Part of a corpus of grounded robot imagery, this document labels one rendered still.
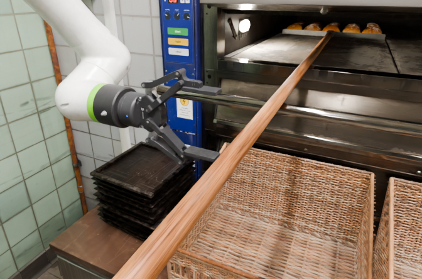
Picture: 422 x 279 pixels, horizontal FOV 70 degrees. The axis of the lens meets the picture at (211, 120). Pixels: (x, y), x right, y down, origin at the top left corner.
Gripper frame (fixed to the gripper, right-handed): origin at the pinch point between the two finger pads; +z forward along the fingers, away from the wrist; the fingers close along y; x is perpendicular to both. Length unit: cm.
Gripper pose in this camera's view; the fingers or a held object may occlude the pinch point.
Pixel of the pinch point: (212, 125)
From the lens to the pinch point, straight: 58.3
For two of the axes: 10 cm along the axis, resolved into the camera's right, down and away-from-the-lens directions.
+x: -4.3, 3.5, -8.3
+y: -0.1, 9.2, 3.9
